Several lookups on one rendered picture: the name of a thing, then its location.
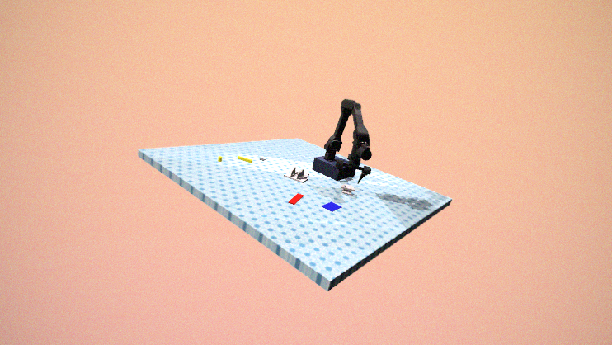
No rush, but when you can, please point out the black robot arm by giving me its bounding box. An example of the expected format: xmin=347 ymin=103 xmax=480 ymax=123
xmin=324 ymin=99 xmax=372 ymax=162

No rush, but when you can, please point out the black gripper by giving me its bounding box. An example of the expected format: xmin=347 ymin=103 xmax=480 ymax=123
xmin=335 ymin=153 xmax=371 ymax=184

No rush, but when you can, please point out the red flat bar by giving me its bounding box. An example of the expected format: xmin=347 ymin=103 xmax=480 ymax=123
xmin=288 ymin=193 xmax=304 ymax=205

